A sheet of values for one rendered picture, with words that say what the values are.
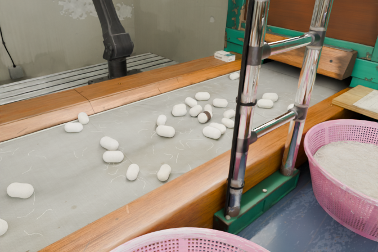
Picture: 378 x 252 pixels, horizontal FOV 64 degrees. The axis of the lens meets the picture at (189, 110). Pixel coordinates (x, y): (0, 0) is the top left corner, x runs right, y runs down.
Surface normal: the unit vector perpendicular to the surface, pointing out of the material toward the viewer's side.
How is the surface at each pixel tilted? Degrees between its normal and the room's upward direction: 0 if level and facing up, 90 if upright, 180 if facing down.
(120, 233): 0
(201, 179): 0
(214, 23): 90
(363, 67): 90
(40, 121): 45
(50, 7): 90
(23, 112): 0
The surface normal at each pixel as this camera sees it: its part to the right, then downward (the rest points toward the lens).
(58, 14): 0.71, 0.33
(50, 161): 0.04, -0.89
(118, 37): 0.63, -0.15
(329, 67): -0.67, -0.12
